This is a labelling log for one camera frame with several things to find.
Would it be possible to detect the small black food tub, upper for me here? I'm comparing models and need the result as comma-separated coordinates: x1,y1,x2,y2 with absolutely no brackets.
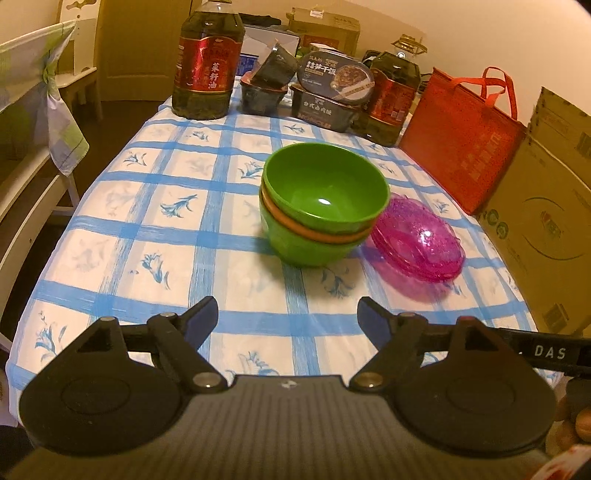
252,41,300,89

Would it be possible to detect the chair with patterned cover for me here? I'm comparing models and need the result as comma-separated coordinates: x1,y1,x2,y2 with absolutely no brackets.
0,20,91,324

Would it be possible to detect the wooden door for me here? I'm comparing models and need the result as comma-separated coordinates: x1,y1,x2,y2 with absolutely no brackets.
96,0,192,101

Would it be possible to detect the white box behind food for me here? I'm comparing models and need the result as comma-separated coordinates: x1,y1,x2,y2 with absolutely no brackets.
235,25,300,76

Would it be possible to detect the orange plastic bowl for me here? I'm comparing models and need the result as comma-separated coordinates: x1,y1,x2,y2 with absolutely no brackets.
259,185,375,245

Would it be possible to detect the pink glass plate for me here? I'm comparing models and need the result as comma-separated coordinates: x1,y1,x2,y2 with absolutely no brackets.
380,263,462,284
370,193,464,261
380,249,465,283

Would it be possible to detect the oil bottle, left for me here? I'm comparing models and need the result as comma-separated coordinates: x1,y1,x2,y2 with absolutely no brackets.
171,1,245,120

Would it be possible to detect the small black food tub, lower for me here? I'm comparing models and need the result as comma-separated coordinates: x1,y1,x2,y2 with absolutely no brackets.
240,76,287,116

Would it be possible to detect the red insulated tote bag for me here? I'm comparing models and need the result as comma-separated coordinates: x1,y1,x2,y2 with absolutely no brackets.
399,67,526,215

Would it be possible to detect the blue checked tablecloth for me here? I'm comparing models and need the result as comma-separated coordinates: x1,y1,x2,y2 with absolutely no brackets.
6,96,534,413

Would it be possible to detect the cardboard box in background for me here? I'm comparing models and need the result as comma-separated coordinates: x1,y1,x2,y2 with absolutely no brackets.
286,7,361,56

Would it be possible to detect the large oil bottle, right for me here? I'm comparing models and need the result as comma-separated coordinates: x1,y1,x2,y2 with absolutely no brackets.
353,52,421,147

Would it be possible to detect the white wooden chair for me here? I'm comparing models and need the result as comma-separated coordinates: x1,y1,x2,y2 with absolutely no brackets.
56,1,102,121

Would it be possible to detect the person's right hand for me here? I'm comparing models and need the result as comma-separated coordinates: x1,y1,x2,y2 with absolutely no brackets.
546,396,591,456

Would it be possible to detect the small black food tub, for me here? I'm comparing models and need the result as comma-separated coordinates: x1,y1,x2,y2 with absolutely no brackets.
240,76,287,116
252,41,300,89

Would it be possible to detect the oval instant rice box, top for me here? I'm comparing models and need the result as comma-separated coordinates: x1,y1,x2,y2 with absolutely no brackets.
297,50,375,106

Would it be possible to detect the black instant rice box, bottom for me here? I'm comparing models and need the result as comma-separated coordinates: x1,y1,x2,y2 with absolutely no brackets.
290,83,361,133

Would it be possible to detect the green plastic bowl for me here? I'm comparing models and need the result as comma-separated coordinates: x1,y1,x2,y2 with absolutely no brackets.
259,200,369,267
263,143,391,234

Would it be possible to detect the large cardboard box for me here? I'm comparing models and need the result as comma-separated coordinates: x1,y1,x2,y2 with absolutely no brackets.
478,88,591,337

